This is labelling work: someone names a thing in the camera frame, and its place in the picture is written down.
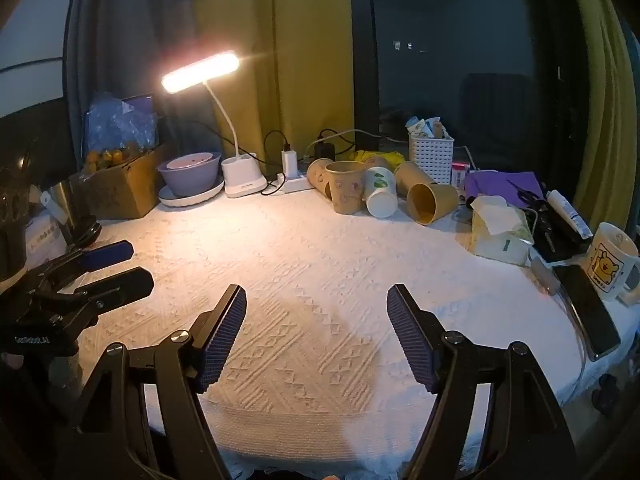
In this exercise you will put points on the white textured tablecloth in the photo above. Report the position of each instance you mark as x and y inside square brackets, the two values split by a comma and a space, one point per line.
[310, 260]

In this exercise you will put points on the black chair caster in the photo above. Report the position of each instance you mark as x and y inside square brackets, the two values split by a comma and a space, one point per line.
[606, 392]

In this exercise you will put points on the white plastic basket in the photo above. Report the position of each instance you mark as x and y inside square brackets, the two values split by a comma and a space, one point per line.
[431, 160]

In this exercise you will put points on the black charger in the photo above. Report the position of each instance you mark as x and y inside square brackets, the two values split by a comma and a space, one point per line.
[326, 151]

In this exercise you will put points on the purple cloth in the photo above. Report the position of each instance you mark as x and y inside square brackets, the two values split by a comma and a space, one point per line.
[495, 185]

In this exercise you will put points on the white cartoon mug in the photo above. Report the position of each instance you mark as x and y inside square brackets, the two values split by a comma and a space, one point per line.
[607, 260]

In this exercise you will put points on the yellow curtain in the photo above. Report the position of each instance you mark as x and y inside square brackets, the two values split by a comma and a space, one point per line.
[280, 35]
[605, 110]

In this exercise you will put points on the tissue pack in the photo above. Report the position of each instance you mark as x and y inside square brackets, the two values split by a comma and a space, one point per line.
[500, 245]

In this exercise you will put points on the purple bowl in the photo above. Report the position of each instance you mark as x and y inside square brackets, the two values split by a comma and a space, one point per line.
[190, 182]

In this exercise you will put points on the black smartphone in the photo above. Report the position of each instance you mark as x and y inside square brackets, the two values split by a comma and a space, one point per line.
[587, 310]

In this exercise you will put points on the small white dish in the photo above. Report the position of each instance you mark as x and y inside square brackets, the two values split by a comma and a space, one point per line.
[190, 161]

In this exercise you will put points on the grey power bank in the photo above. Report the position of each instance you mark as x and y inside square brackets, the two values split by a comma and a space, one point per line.
[546, 275]

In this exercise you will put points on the white desk lamp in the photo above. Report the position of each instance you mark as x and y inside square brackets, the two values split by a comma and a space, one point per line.
[200, 72]

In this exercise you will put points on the blue plastic bag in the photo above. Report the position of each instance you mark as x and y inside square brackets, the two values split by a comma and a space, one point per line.
[120, 125]

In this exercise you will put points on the white tube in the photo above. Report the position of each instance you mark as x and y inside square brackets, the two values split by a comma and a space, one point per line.
[570, 215]

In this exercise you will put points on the floral brown paper cup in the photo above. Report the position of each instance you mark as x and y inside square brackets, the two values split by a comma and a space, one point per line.
[345, 190]

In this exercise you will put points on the white charger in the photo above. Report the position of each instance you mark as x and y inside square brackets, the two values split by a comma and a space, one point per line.
[290, 162]

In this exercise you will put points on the steel kettle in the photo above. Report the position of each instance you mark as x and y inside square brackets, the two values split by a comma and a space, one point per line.
[70, 200]

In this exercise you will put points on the white printed box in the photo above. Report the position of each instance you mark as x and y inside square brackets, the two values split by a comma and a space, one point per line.
[45, 235]

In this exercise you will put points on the brown cup yellow inside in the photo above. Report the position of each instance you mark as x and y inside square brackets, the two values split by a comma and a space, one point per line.
[442, 200]

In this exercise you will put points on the pile of small oranges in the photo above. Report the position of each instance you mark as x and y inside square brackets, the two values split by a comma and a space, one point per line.
[107, 156]

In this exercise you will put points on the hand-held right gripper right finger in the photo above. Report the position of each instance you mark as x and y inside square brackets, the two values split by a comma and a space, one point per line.
[407, 340]

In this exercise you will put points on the white power strip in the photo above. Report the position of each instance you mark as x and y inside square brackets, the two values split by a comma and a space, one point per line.
[295, 185]

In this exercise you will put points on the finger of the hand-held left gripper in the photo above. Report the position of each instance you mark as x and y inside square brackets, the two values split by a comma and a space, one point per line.
[107, 252]
[127, 285]

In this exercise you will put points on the black scissors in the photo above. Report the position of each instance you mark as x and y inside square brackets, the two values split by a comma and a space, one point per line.
[531, 196]

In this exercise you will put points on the white plate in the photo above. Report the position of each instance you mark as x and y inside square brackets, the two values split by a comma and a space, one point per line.
[200, 201]

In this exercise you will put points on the small red white box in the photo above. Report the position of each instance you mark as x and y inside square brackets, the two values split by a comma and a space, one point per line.
[460, 174]

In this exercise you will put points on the cardboard box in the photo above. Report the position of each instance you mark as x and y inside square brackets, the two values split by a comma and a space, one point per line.
[120, 192]

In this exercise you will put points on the small packets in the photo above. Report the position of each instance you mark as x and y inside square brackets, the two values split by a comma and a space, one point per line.
[425, 127]

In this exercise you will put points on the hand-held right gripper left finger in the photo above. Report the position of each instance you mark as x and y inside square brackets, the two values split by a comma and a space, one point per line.
[225, 340]

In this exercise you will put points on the white cup green print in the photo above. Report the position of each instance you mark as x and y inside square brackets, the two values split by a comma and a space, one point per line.
[381, 200]

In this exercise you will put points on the grey curtain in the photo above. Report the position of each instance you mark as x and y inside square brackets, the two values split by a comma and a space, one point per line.
[115, 25]

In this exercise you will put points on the yellow bag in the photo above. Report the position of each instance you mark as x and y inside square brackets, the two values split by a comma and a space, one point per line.
[387, 156]

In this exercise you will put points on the black pouch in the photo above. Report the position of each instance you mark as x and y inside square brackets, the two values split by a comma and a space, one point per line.
[560, 242]

